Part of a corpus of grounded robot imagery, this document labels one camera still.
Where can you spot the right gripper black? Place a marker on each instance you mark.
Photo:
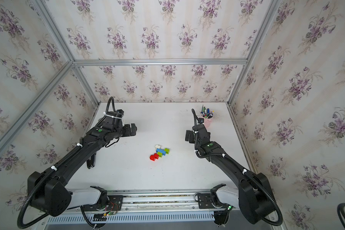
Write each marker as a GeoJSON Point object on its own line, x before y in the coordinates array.
{"type": "Point", "coordinates": [189, 132]}

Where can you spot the white vented cable duct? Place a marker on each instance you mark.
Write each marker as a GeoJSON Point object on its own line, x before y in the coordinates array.
{"type": "Point", "coordinates": [147, 217]}

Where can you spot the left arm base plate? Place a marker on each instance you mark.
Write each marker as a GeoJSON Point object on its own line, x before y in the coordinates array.
{"type": "Point", "coordinates": [112, 204]}

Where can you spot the red lego brick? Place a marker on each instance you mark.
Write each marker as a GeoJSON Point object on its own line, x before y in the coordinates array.
{"type": "Point", "coordinates": [154, 157]}

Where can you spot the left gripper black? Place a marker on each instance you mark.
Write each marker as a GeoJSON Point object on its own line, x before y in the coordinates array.
{"type": "Point", "coordinates": [128, 132]}

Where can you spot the pink pen cup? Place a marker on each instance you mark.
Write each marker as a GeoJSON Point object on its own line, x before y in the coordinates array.
{"type": "Point", "coordinates": [208, 118]}

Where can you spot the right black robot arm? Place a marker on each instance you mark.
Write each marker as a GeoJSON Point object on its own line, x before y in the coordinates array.
{"type": "Point", "coordinates": [242, 177]}

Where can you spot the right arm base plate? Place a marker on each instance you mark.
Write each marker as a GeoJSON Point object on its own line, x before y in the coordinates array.
{"type": "Point", "coordinates": [206, 201]}

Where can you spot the aluminium mounting rail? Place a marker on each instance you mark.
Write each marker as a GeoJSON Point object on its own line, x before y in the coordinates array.
{"type": "Point", "coordinates": [161, 199]}

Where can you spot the blue lego brick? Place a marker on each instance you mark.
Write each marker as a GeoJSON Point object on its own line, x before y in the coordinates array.
{"type": "Point", "coordinates": [161, 150]}

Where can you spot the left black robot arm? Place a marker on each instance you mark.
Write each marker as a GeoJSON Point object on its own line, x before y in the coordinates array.
{"type": "Point", "coordinates": [59, 174]}

